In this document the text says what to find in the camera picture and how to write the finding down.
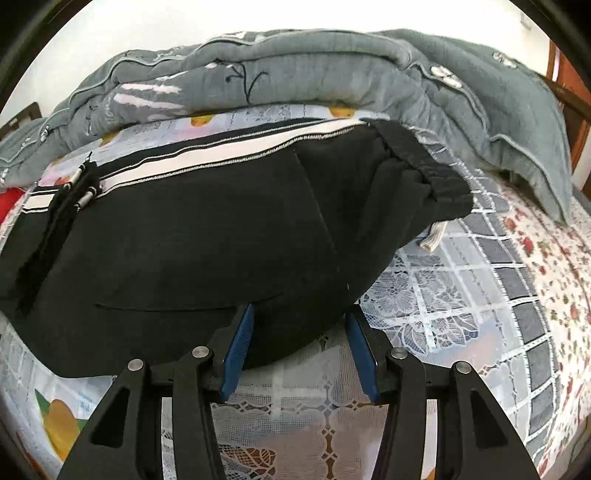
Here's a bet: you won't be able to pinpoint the black pants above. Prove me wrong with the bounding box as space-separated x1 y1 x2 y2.
0 116 475 378

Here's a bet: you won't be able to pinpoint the floral bedsheet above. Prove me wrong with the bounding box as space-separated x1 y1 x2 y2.
480 179 591 468

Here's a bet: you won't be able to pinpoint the red pillow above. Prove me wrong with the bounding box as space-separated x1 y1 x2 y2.
0 191 21 223

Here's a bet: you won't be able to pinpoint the brown wooden door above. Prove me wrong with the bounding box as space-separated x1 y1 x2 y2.
547 41 591 195

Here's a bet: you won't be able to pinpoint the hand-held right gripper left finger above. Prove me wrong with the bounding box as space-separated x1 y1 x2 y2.
56 302 256 480

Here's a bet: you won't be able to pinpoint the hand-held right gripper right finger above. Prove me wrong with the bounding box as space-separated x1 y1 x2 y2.
345 308 541 480

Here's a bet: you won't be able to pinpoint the grey floral quilt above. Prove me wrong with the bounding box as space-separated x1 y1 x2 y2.
0 28 574 227

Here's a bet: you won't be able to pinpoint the fruit print plastic cover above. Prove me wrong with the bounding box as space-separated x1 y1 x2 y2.
0 104 555 480

